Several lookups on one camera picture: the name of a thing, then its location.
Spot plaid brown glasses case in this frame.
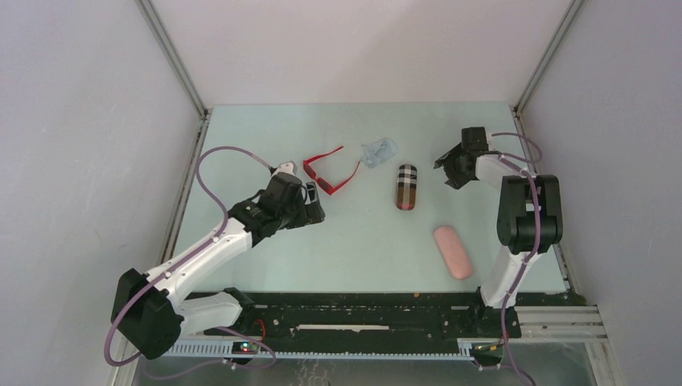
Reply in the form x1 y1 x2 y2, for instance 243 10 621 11
395 164 417 211

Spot pink glasses case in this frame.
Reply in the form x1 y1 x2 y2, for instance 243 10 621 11
433 226 474 280

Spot blue cleaning cloth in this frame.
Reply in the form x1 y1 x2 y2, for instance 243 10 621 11
360 138 399 169

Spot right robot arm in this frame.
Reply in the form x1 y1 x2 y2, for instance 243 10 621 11
434 144 563 336

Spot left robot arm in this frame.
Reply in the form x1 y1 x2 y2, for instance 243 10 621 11
111 179 325 359

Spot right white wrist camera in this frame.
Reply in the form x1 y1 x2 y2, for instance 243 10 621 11
461 126 490 154

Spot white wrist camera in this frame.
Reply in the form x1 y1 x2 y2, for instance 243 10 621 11
263 159 307 214
461 126 490 154

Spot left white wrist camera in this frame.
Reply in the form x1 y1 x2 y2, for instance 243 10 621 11
263 159 307 214

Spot red frame sunglasses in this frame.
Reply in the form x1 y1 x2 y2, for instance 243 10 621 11
302 146 361 195

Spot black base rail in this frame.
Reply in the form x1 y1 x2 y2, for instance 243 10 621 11
189 289 524 355

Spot right aluminium frame post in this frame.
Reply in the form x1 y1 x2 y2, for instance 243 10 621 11
510 0 585 171

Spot aluminium frame post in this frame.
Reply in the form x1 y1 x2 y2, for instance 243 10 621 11
510 0 585 171
134 0 213 171

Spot left aluminium frame post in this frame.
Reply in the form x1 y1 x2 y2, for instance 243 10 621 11
134 0 213 171

